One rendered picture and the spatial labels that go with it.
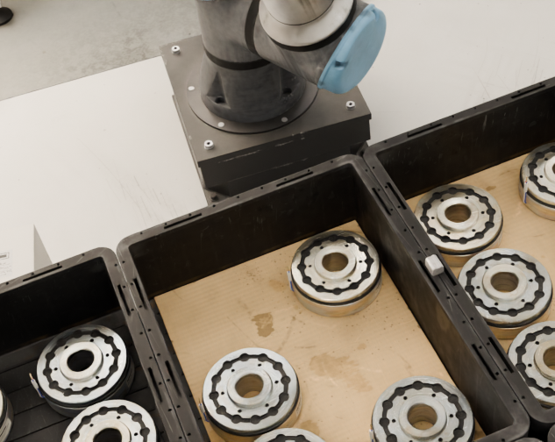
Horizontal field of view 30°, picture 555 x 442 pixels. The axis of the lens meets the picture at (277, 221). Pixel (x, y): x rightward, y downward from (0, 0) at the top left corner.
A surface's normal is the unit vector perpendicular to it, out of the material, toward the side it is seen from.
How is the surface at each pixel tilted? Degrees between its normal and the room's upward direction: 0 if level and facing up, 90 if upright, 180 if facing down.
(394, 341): 0
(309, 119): 3
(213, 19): 90
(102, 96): 0
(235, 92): 74
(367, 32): 99
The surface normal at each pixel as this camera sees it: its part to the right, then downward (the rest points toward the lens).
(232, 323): -0.12, -0.64
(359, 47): 0.80, 0.50
